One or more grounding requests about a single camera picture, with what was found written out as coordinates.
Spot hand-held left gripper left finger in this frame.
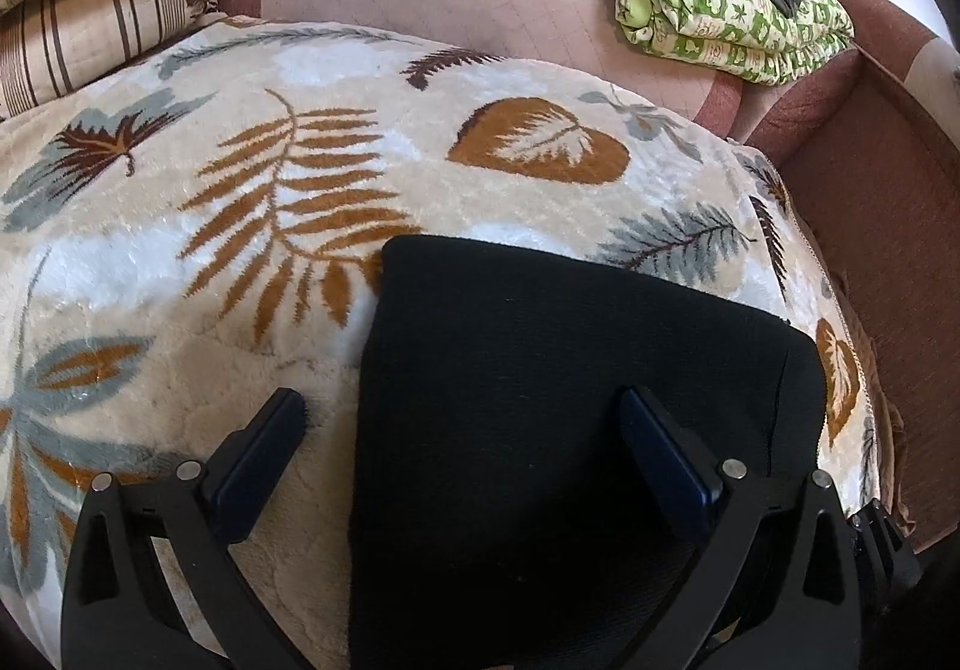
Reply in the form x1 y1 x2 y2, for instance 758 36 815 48
61 386 308 670

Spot striped beige quilt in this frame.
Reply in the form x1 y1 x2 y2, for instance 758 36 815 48
0 0 226 123

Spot leaf print fleece blanket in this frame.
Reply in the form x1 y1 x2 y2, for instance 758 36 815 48
0 17 893 670

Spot brown sofa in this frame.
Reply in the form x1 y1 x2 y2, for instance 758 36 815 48
739 0 960 555

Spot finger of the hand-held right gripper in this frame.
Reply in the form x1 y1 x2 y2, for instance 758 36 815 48
847 497 923 611

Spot black pants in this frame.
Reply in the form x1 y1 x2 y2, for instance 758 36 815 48
349 235 863 670

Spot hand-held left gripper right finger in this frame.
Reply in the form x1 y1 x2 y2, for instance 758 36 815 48
619 385 863 670

